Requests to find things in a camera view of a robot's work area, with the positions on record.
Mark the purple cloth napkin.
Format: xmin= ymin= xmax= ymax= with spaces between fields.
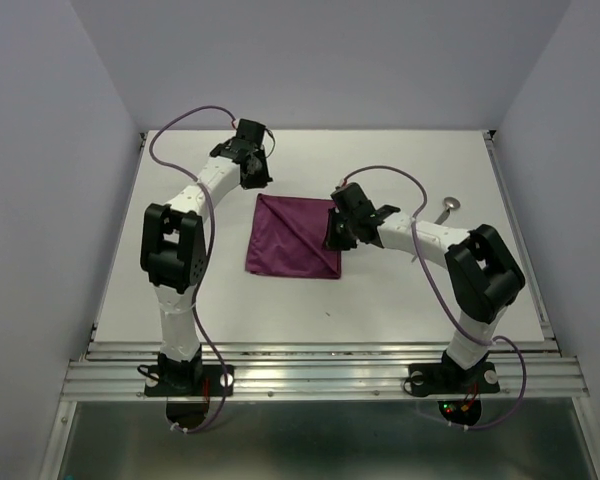
xmin=245 ymin=194 xmax=341 ymax=280

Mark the silver metal spoon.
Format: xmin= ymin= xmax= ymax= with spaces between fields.
xmin=434 ymin=196 xmax=461 ymax=225

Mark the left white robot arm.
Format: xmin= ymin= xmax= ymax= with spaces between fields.
xmin=138 ymin=119 xmax=272 ymax=397

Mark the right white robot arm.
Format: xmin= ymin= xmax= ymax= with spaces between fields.
xmin=324 ymin=182 xmax=526 ymax=390

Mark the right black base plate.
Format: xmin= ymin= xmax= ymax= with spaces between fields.
xmin=403 ymin=362 xmax=500 ymax=398

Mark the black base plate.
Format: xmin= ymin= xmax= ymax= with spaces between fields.
xmin=137 ymin=364 xmax=235 ymax=398
xmin=403 ymin=362 xmax=500 ymax=398

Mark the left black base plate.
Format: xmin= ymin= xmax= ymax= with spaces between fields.
xmin=137 ymin=364 xmax=235 ymax=398

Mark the aluminium rail frame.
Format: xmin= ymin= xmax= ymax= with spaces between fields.
xmin=35 ymin=128 xmax=600 ymax=480

